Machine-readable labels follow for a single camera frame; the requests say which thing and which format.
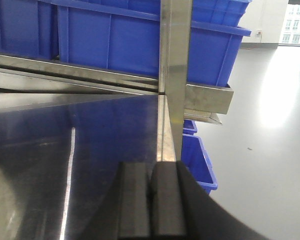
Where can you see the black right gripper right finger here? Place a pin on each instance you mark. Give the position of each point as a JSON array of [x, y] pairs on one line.
[[167, 213]]

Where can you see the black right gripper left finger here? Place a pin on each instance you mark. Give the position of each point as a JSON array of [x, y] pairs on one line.
[[134, 222]]

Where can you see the blue crate lower shelf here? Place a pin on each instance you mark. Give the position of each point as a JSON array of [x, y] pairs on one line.
[[196, 159]]

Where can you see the small blue crate behind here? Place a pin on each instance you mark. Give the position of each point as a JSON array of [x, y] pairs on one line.
[[189, 127]]

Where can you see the blue crate upper right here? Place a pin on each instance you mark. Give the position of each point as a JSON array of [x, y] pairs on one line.
[[124, 36]]

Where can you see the blue crate upper left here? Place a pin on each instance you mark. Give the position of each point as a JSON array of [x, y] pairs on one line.
[[29, 28]]

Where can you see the stainless steel shelf frame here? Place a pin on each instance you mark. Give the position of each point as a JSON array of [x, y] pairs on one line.
[[65, 130]]

